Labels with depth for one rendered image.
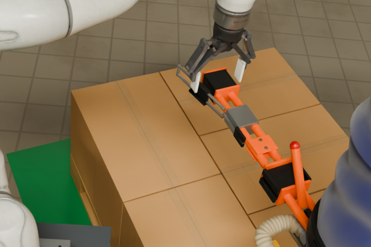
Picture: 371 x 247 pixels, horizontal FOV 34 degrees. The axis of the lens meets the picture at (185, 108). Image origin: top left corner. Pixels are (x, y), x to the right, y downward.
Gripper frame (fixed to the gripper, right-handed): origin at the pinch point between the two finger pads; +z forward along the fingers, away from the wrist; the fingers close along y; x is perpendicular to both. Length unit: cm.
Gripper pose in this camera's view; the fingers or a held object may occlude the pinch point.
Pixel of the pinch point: (216, 80)
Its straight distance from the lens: 166.4
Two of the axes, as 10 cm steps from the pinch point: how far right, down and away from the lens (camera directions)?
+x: -4.3, -6.8, 6.0
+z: -1.3, 7.0, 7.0
